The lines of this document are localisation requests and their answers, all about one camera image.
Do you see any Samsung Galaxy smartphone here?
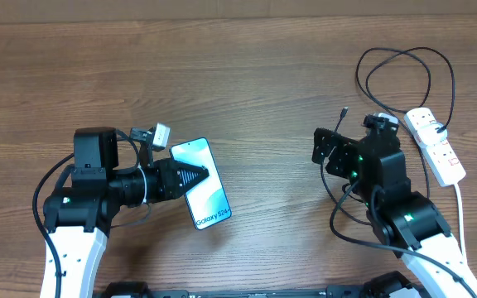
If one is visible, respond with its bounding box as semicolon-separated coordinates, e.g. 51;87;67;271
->
170;137;232;230

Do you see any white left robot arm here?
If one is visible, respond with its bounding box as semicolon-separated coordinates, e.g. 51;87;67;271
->
32;123;210;297

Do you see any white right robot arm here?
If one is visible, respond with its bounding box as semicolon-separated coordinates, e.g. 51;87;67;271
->
312;114;477;297

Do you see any white charger plug adapter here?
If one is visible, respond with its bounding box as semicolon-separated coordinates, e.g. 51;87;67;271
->
415;123;448;148

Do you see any white power strip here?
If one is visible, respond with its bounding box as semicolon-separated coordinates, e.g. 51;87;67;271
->
404;108;466;187

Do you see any white power strip cord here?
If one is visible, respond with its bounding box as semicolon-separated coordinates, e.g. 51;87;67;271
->
453;183;468;257

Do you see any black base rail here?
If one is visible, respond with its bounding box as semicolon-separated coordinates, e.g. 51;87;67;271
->
92;271;430;298

